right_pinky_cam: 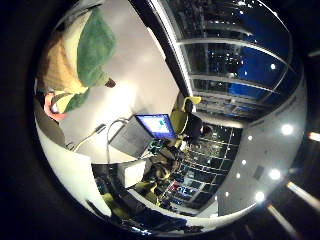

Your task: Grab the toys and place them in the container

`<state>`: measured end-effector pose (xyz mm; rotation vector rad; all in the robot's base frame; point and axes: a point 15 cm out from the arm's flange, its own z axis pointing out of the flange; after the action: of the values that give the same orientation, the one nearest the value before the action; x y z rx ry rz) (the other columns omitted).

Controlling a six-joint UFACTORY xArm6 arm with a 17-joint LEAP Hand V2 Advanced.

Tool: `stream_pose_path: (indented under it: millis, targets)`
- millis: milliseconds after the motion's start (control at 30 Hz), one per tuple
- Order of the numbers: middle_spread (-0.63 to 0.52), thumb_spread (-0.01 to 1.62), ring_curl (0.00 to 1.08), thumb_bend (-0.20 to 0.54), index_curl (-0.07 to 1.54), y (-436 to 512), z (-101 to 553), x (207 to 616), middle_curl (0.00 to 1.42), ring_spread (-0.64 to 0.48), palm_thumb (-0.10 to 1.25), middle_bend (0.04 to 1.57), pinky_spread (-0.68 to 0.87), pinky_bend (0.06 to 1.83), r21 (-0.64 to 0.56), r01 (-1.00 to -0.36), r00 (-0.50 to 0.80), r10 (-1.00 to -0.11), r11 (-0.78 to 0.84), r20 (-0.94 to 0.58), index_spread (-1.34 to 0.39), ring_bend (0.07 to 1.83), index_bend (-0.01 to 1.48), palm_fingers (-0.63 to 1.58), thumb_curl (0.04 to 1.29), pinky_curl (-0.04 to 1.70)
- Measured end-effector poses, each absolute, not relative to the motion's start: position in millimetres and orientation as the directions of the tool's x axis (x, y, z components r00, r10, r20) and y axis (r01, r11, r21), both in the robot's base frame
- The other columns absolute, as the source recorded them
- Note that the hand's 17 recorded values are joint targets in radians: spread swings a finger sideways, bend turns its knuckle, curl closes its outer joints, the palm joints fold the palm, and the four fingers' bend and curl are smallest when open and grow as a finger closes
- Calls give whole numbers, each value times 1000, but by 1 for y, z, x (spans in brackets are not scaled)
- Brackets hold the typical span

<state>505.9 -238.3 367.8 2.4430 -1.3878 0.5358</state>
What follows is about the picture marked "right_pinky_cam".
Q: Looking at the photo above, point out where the white box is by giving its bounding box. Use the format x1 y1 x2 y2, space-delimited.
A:
116 159 148 190

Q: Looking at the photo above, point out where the white curved cable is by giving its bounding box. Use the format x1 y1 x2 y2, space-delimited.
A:
105 117 131 165

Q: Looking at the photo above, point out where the computer monitor with blue screen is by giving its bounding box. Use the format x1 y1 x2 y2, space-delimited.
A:
134 113 177 140

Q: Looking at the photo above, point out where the grey laptop computer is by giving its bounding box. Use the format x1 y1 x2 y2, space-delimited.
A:
109 116 155 158

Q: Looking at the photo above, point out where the pink shrimp plush toy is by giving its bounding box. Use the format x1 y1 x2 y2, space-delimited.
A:
43 92 68 122

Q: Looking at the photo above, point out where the yellow corn plush green husk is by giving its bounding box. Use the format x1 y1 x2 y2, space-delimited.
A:
35 6 118 114

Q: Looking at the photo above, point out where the thin cable on table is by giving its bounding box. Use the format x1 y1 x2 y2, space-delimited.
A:
70 123 108 153

